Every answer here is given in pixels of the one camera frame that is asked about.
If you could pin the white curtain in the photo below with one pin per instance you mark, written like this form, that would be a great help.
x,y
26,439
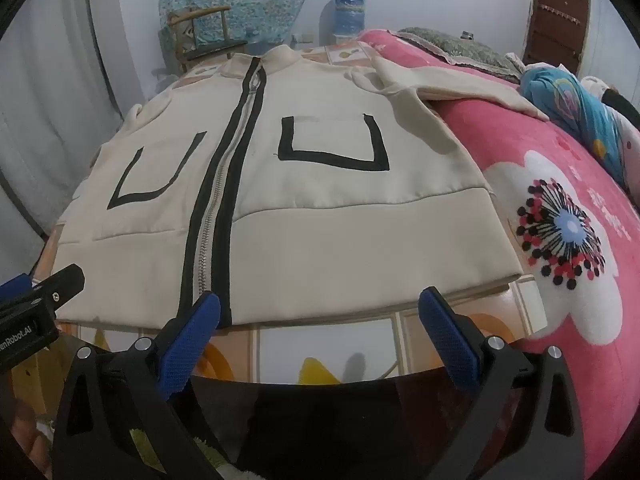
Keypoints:
x,y
50,110

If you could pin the brown wooden door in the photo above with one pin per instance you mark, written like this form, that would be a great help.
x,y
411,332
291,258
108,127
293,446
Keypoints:
x,y
555,20

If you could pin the wooden chair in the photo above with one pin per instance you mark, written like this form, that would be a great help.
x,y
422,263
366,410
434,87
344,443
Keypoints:
x,y
215,45

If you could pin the black white cloth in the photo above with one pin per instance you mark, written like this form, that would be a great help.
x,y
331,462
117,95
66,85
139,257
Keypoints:
x,y
617,102

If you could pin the blue water bottle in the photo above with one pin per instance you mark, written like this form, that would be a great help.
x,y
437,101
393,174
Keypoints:
x,y
348,10

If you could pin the cream jacket with black trim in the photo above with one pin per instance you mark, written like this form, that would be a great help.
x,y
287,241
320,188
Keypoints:
x,y
350,210

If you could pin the teal floral wall cloth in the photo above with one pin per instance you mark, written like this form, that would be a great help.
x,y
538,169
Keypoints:
x,y
260,5

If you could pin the green patterned pillow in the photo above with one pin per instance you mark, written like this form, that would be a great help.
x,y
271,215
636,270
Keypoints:
x,y
465,47

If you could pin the blue printed clothing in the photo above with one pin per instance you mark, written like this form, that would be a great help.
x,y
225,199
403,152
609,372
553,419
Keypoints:
x,y
565,95

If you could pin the pink floral blanket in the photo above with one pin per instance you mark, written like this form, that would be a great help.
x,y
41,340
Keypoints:
x,y
525,125

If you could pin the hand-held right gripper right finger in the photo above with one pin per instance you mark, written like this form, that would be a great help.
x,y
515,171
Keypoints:
x,y
450,340

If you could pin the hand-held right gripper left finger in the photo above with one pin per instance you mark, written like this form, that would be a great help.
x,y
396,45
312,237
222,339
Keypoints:
x,y
192,340

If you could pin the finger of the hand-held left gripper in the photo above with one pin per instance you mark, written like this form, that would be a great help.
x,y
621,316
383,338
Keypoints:
x,y
12,287
65,280

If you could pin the white water dispenser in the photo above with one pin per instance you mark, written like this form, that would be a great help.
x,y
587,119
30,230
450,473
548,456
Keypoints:
x,y
342,39

